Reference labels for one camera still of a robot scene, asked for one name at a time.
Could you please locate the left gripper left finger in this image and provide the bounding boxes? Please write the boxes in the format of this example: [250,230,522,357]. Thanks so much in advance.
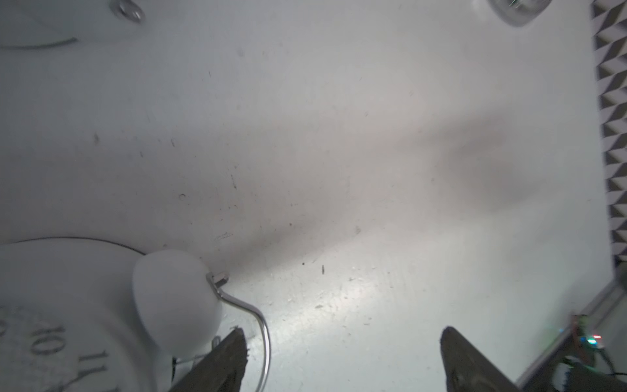
[169,328,248,392]

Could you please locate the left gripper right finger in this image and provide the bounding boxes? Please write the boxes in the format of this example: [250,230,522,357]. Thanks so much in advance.
[440,327,520,392]

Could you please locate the white alarm clock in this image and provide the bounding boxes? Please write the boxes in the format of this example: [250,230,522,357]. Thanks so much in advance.
[1,0,146,49]
[1,238,271,391]

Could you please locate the lilac small bowl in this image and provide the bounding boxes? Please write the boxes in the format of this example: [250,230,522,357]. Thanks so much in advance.
[488,0,552,27]

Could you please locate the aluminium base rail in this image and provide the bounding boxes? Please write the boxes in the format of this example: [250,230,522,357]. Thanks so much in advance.
[515,279,626,391]

